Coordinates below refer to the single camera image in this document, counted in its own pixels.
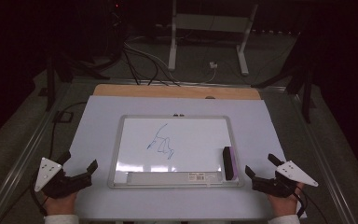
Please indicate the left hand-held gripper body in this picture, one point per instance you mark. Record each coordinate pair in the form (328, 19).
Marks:
(59, 183)

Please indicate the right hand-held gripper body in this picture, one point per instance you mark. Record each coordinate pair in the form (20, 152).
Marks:
(276, 185)

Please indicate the black and purple whiteboard eraser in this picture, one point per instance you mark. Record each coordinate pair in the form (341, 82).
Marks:
(229, 163)

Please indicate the silver framed whiteboard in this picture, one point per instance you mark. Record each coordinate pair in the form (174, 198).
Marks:
(192, 140)

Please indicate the person's right hand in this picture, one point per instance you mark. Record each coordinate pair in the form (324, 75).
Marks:
(284, 206)

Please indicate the person's left hand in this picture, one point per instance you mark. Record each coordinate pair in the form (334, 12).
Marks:
(60, 206)

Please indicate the black square floor socket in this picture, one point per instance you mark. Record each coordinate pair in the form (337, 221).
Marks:
(63, 117)

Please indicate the large white table sheet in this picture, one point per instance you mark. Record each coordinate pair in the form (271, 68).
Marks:
(99, 124)

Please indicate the black tripod stand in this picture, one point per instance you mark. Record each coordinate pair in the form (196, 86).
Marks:
(50, 84)
(307, 93)

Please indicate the dark equipment rack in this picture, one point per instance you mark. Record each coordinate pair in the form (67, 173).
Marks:
(113, 28)

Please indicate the white metal stand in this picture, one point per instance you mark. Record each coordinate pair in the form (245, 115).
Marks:
(209, 22)

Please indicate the grey metal floor rail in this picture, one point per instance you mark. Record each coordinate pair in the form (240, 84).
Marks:
(21, 165)
(320, 149)

